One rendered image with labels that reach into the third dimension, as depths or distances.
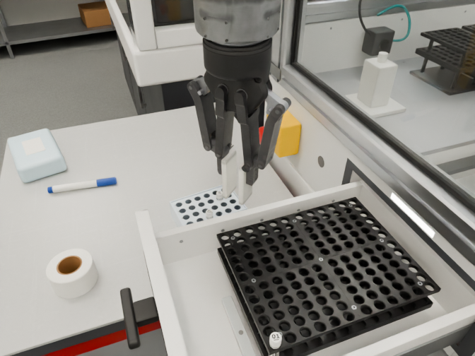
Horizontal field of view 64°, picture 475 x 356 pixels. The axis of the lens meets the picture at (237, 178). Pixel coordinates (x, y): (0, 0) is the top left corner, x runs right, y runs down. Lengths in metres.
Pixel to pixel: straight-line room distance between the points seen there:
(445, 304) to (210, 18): 0.45
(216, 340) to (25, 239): 0.44
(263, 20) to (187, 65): 0.79
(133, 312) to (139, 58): 0.81
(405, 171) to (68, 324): 0.52
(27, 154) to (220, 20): 0.66
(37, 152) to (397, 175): 0.74
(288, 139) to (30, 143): 0.58
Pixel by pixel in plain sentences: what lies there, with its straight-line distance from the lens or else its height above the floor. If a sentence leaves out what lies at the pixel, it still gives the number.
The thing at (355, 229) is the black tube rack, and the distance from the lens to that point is 0.56.
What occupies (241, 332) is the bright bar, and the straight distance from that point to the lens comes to 0.50.
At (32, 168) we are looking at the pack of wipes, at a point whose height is 0.80.
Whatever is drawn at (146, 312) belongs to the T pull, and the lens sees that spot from 0.45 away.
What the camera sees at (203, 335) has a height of 0.84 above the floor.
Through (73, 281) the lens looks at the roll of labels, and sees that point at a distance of 0.65.
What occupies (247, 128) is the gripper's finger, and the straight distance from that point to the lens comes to 0.47.
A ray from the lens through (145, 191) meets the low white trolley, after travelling 0.83.
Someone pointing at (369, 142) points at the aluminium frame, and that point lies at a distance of 0.58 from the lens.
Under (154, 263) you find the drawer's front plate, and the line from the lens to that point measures 0.47.
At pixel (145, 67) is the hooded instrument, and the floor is 0.86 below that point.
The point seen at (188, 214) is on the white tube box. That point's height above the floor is 0.80.
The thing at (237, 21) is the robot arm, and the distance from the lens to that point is 0.39.
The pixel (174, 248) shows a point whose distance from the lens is 0.56.
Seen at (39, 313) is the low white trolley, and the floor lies 0.76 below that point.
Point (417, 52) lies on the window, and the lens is 0.52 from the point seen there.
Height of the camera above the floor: 1.28
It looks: 38 degrees down
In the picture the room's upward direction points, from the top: straight up
